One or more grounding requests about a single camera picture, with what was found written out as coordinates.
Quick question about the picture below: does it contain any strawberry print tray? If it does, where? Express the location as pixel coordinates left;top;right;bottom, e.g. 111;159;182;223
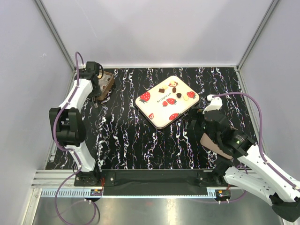
135;76;200;129

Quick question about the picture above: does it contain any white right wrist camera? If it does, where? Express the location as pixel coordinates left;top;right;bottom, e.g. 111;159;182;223
203;94;223;114

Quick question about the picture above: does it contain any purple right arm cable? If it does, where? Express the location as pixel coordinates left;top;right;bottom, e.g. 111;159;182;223
212;91;300;190

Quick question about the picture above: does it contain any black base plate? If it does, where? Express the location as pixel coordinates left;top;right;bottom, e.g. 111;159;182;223
74;169;228;197

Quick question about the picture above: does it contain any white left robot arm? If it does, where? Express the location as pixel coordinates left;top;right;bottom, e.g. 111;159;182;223
49;61;102;186

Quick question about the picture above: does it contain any brown chocolate box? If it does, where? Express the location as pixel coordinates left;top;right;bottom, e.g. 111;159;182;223
97;71;114;101

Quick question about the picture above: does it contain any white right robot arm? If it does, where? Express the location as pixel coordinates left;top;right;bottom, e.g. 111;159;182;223
187;108;300;222

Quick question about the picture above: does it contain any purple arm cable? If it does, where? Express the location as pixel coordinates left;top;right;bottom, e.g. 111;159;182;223
52;51;101;225
212;91;300;190

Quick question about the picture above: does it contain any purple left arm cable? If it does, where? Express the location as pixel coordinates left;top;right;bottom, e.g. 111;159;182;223
52;51;101;225

